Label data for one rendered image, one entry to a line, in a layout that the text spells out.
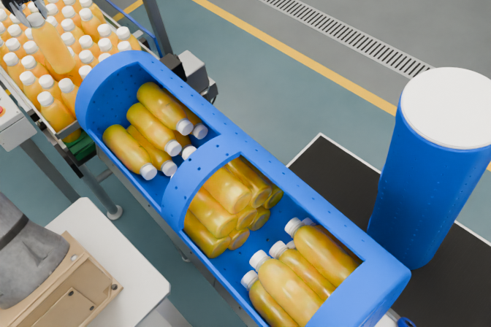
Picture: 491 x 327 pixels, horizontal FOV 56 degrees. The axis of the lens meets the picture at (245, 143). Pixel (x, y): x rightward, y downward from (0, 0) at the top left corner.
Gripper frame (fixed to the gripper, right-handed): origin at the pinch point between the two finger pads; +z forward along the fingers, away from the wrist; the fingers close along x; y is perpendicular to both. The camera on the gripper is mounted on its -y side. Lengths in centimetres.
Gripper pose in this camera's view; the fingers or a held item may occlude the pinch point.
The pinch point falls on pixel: (34, 18)
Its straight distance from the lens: 140.9
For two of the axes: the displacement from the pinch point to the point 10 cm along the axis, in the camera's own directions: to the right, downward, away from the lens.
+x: 7.4, -6.0, 3.2
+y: 6.7, 5.6, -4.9
